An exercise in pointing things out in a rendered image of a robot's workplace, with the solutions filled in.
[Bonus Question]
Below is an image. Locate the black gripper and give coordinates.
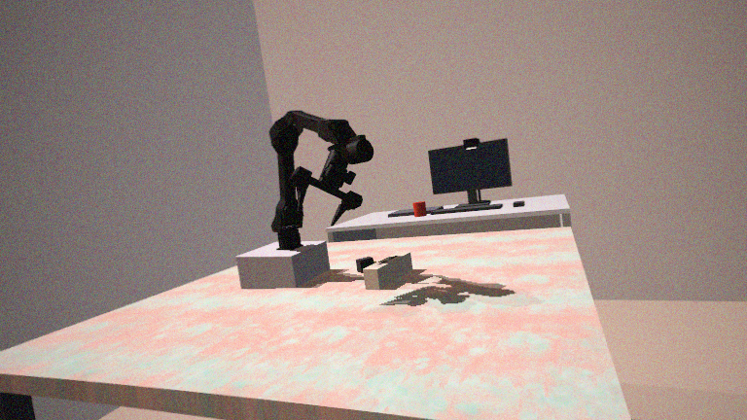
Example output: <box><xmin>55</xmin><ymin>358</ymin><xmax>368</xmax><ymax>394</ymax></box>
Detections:
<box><xmin>290</xmin><ymin>159</ymin><xmax>363</xmax><ymax>227</ymax></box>

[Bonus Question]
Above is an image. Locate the black two-prong plug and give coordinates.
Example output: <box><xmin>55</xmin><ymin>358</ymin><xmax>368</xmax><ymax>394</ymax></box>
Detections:
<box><xmin>356</xmin><ymin>257</ymin><xmax>376</xmax><ymax>273</ymax></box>

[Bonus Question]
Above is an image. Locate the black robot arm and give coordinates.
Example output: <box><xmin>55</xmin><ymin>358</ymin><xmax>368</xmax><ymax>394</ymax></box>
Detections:
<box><xmin>269</xmin><ymin>111</ymin><xmax>374</xmax><ymax>250</ymax></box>

